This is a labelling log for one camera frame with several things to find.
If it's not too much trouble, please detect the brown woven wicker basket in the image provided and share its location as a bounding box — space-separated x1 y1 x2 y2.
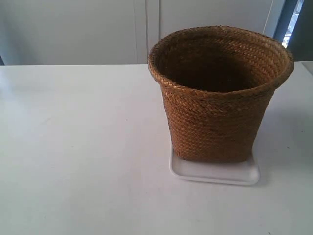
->
148 25 294 163

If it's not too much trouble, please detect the white square plastic tray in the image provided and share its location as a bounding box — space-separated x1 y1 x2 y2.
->
169 151 261 186

